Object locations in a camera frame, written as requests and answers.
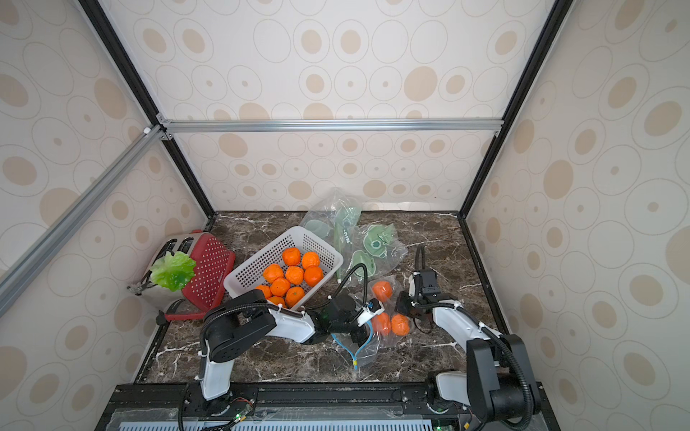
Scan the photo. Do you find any blue-seal clear zip-top bag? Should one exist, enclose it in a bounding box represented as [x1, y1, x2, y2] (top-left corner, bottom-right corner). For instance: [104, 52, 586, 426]
[331, 275, 416, 370]

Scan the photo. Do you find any orange toy mandarin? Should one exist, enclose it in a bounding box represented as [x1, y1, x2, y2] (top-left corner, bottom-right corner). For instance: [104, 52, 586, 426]
[301, 251, 321, 269]
[282, 247, 302, 267]
[262, 264, 284, 285]
[284, 266, 304, 286]

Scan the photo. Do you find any green-seal clear zip-top bag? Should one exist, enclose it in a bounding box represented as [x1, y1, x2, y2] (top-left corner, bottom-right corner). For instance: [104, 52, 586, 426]
[345, 224, 408, 278]

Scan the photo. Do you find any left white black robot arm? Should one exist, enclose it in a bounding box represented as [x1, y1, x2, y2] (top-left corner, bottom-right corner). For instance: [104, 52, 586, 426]
[198, 263, 383, 409]

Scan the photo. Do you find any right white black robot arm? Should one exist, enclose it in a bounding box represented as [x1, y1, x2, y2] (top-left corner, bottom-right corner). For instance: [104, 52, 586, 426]
[395, 245, 541, 430]

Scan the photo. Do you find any white perforated plastic basket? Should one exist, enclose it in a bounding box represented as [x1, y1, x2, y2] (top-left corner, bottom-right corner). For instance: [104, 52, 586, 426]
[224, 226, 343, 310]

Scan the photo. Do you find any green toy lettuce leaf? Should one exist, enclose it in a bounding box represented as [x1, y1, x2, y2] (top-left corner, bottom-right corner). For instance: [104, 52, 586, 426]
[150, 251, 197, 292]

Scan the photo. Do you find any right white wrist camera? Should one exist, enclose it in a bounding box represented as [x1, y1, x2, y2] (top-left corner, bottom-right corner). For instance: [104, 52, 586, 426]
[408, 272, 419, 299]

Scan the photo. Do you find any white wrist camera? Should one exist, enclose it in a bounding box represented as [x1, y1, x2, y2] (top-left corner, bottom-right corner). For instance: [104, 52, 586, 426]
[357, 297, 385, 327]
[408, 272, 419, 299]

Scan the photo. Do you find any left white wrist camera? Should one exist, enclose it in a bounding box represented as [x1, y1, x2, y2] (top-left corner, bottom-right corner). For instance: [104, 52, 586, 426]
[357, 297, 385, 327]

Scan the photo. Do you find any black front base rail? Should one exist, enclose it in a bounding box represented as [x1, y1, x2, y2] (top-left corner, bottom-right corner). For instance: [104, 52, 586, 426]
[93, 379, 562, 431]

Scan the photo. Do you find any silver aluminium back rail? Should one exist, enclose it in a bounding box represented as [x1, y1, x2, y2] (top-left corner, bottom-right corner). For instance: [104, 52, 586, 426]
[156, 118, 503, 136]

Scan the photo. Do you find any silver aluminium rail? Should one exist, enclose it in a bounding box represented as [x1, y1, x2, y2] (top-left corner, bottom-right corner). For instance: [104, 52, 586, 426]
[1, 125, 163, 314]
[156, 118, 503, 136]

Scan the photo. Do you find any black right corner post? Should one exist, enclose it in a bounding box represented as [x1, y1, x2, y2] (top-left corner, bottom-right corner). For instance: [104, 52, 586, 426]
[458, 0, 574, 222]

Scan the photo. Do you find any black corner post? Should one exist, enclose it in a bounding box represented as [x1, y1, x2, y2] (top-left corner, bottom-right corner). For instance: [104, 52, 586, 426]
[458, 0, 574, 222]
[78, 0, 216, 220]

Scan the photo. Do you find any silver aluminium left rail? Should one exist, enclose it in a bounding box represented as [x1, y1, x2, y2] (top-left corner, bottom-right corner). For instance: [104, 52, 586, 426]
[1, 125, 163, 314]

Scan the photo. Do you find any black left corner post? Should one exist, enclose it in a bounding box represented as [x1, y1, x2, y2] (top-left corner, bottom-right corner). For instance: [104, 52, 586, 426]
[78, 0, 216, 220]

